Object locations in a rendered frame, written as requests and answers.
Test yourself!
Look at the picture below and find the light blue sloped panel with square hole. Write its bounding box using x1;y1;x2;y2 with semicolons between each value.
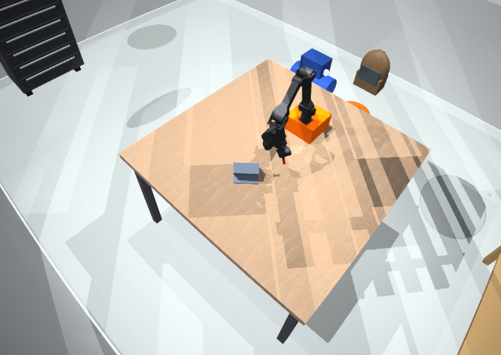
233;162;259;184

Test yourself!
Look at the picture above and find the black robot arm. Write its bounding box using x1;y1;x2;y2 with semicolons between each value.
262;66;316;151

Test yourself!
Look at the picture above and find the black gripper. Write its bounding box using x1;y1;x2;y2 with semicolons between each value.
275;133;291;159

